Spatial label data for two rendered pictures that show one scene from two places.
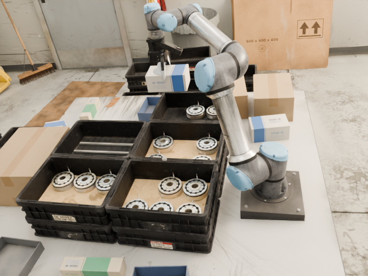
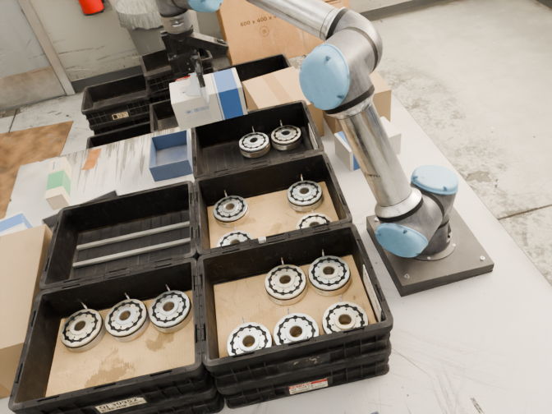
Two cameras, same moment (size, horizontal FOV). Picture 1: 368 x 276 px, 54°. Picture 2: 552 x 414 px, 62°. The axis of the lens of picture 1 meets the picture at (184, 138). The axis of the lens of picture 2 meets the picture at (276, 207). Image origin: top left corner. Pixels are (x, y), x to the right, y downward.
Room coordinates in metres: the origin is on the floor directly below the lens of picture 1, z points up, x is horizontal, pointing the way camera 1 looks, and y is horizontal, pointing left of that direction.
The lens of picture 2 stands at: (0.49, 0.30, 1.78)
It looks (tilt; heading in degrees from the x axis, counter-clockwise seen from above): 44 degrees down; 341
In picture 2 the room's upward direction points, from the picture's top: 11 degrees counter-clockwise
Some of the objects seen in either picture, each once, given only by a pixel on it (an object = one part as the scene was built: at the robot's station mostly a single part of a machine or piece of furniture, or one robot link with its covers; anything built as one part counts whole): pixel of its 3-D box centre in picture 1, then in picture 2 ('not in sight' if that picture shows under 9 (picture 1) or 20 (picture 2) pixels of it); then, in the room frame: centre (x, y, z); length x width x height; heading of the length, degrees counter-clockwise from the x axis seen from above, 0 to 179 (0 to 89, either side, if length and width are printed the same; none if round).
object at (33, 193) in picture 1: (77, 189); (121, 340); (1.20, 0.49, 0.87); 0.40 x 0.30 x 0.11; 73
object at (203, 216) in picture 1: (163, 186); (287, 290); (1.08, 0.11, 0.92); 0.40 x 0.30 x 0.02; 73
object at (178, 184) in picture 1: (170, 185); (285, 281); (1.14, 0.09, 0.86); 0.10 x 0.10 x 0.01
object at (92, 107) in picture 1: (90, 110); (59, 182); (2.12, 0.59, 0.73); 0.24 x 0.06 x 0.06; 170
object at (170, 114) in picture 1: (193, 115); (256, 151); (1.65, -0.07, 0.87); 0.40 x 0.30 x 0.11; 73
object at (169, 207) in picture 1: (160, 211); (296, 333); (1.01, 0.13, 0.86); 0.10 x 0.10 x 0.01
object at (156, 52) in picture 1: (157, 49); (183, 50); (1.69, 0.06, 1.25); 0.09 x 0.08 x 0.12; 76
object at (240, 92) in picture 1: (227, 96); (282, 108); (1.95, -0.31, 0.78); 0.30 x 0.22 x 0.16; 172
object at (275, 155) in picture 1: (271, 159); (430, 194); (1.14, -0.35, 0.91); 0.13 x 0.12 x 0.14; 117
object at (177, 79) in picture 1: (168, 78); (208, 98); (1.68, 0.03, 1.09); 0.20 x 0.12 x 0.09; 76
